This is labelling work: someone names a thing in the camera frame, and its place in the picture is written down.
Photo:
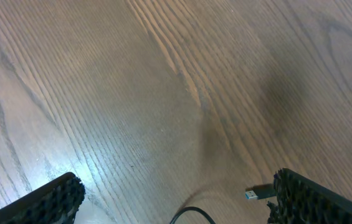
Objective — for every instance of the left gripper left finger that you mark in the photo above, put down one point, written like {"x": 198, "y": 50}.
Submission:
{"x": 55, "y": 202}

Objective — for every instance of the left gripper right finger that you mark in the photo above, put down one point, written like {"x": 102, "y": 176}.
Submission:
{"x": 301, "y": 200}

